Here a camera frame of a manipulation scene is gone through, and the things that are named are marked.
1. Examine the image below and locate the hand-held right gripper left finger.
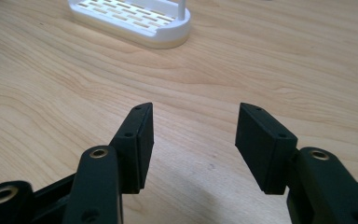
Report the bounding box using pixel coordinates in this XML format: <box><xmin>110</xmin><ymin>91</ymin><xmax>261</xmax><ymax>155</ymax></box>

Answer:
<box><xmin>109</xmin><ymin>102</ymin><xmax>155</xmax><ymax>195</ymax></box>

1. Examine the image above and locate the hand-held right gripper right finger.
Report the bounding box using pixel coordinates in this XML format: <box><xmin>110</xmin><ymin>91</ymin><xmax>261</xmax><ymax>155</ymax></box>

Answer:
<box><xmin>234</xmin><ymin>102</ymin><xmax>299</xmax><ymax>196</ymax></box>

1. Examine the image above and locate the white slatted plastic rack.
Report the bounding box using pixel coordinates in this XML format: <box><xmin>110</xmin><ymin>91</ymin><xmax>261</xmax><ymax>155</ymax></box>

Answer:
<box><xmin>67</xmin><ymin>0</ymin><xmax>192</xmax><ymax>49</ymax></box>

